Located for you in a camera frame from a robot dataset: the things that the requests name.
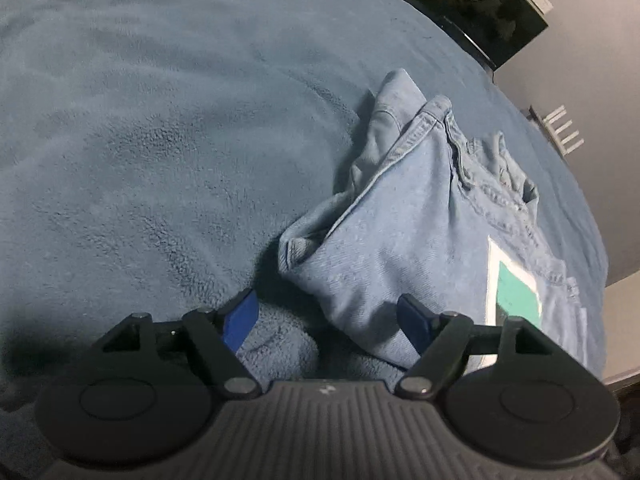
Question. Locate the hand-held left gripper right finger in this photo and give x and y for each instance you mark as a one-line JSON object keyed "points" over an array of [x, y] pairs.
{"points": [[416, 321]]}

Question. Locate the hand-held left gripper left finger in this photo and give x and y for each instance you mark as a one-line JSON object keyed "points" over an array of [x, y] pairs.
{"points": [[243, 321]]}

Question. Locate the light blue denim jacket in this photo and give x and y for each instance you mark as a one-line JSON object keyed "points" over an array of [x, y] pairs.
{"points": [[400, 235]]}

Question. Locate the blue fleece blanket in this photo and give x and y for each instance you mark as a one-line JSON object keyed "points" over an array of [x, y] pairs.
{"points": [[150, 135]]}

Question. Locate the dark router shelf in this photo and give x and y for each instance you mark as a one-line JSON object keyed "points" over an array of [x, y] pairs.
{"points": [[537, 117]]}

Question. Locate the white antenna router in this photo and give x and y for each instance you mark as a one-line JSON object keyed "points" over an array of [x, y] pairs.
{"points": [[565, 132]]}

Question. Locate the black flat screen monitor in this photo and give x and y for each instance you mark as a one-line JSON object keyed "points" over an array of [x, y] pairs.
{"points": [[475, 5]]}

